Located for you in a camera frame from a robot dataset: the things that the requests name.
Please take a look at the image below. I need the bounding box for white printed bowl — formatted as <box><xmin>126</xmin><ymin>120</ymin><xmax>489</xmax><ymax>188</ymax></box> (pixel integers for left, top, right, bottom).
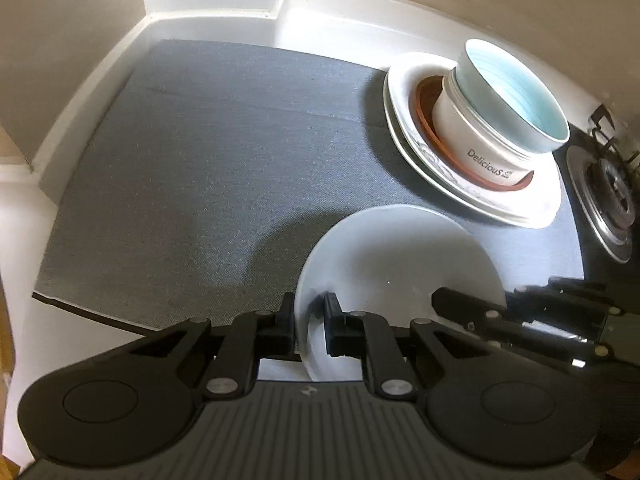
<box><xmin>432</xmin><ymin>69</ymin><xmax>551</xmax><ymax>187</ymax></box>

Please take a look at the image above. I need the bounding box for steel gas burner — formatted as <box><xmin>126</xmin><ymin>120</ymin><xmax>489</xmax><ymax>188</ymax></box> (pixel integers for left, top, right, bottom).
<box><xmin>566</xmin><ymin>144</ymin><xmax>640</xmax><ymax>267</ymax></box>

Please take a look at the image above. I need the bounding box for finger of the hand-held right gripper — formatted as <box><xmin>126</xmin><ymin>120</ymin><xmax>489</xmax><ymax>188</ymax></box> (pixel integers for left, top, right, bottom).
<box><xmin>431</xmin><ymin>287</ymin><xmax>602</xmax><ymax>367</ymax></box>
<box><xmin>514</xmin><ymin>275</ymin><xmax>622</xmax><ymax>319</ymax></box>

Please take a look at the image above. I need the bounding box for light blue glazed bowl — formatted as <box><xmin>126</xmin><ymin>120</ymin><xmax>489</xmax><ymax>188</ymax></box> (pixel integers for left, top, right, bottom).
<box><xmin>452</xmin><ymin>38</ymin><xmax>572</xmax><ymax>154</ymax></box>

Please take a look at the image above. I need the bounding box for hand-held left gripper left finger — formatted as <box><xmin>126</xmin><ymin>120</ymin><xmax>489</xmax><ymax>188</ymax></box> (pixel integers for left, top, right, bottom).
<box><xmin>128</xmin><ymin>292</ymin><xmax>297</xmax><ymax>401</ymax></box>

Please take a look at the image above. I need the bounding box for orange plate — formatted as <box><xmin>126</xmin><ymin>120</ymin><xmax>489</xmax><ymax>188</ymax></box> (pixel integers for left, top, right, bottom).
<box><xmin>412</xmin><ymin>76</ymin><xmax>535</xmax><ymax>193</ymax></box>

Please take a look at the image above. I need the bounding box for grey woven mat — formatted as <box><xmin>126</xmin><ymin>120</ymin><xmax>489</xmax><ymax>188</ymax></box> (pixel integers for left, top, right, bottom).
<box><xmin>32</xmin><ymin>39</ymin><xmax>587</xmax><ymax>332</ymax></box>

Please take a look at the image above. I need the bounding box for frosted white plate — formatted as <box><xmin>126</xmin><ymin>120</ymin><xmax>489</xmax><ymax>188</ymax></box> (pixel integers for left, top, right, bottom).
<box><xmin>294</xmin><ymin>204</ymin><xmax>507</xmax><ymax>384</ymax></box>

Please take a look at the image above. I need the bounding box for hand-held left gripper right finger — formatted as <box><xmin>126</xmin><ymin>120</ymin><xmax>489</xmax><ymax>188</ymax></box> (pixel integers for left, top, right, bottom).
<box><xmin>323</xmin><ymin>292</ymin><xmax>484</xmax><ymax>404</ymax></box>

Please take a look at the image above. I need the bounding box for stack of white plates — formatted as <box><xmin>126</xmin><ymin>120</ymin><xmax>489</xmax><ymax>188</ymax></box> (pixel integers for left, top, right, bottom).
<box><xmin>383</xmin><ymin>52</ymin><xmax>561</xmax><ymax>229</ymax></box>

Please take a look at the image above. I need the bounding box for black stove grate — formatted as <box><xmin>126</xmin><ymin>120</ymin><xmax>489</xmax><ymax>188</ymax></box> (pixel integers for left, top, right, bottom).
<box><xmin>589</xmin><ymin>103</ymin><xmax>640</xmax><ymax>166</ymax></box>

